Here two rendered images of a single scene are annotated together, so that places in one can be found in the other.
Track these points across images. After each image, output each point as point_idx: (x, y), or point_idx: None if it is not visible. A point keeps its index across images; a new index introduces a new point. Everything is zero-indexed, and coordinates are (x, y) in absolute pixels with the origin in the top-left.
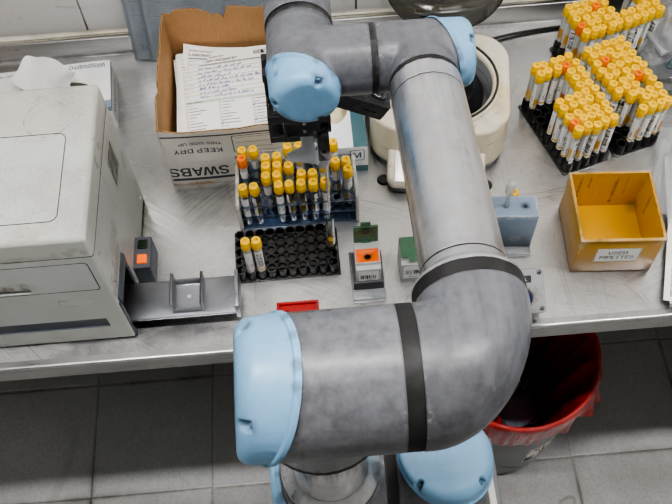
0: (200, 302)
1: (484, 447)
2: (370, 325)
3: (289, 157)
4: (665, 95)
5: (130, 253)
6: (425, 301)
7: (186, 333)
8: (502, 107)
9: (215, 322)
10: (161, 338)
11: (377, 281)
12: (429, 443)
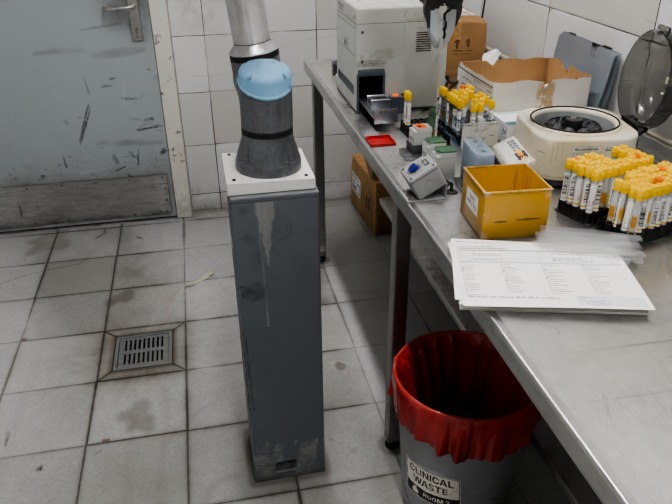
0: (371, 100)
1: (268, 75)
2: None
3: (425, 23)
4: (644, 188)
5: (394, 87)
6: None
7: (362, 121)
8: (567, 137)
9: (371, 126)
10: (357, 117)
11: (411, 144)
12: None
